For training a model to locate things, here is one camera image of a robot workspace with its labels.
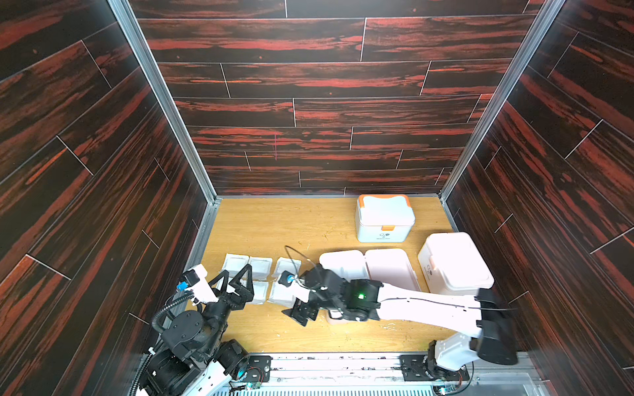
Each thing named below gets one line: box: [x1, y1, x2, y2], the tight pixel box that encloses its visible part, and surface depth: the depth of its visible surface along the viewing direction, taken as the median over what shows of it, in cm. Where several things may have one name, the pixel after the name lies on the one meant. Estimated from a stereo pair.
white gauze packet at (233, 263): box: [218, 253, 251, 279], surface depth 101 cm
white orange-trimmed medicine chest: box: [355, 194, 416, 244], surface depth 98 cm
